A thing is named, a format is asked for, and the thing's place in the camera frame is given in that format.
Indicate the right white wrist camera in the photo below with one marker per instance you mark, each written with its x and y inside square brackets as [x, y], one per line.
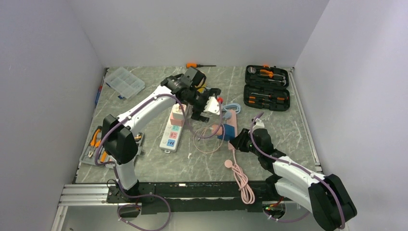
[258, 123]

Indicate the white cube adapter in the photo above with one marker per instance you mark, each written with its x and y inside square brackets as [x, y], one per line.
[177, 111]

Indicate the pink cube adapter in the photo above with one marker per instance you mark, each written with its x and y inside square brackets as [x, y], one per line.
[176, 122]

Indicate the blue pen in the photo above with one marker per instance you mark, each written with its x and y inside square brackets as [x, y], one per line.
[99, 91]

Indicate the orange pliers in black case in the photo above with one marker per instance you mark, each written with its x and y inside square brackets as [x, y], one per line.
[270, 74]

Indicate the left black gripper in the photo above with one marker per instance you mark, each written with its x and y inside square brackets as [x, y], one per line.
[197, 113]

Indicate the orange handle screwdriver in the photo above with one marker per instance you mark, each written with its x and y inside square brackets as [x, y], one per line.
[194, 65]

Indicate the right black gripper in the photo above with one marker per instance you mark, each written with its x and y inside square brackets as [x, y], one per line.
[239, 141]

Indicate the small pink charger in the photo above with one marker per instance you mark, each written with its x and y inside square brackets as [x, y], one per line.
[219, 130]

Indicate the pink power strip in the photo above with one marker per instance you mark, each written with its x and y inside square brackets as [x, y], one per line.
[232, 120]

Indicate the round tape measure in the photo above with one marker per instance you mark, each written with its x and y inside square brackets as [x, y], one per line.
[251, 70]

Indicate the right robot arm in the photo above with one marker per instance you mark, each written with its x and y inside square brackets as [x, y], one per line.
[325, 197]

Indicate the clear plastic screw box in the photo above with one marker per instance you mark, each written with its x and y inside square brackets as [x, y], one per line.
[124, 82]

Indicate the aluminium rail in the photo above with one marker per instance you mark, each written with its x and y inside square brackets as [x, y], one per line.
[87, 194]

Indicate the black tool case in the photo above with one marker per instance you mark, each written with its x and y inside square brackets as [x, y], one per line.
[262, 92]

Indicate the black base frame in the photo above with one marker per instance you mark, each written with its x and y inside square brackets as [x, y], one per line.
[197, 197]

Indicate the blue cube adapter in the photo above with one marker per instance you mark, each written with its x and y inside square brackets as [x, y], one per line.
[229, 133]

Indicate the grey tool case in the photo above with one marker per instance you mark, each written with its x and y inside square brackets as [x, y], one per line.
[89, 153]

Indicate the white power strip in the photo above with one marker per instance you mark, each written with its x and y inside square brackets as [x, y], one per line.
[171, 136]

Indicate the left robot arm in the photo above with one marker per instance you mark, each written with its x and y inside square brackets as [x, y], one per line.
[118, 131]

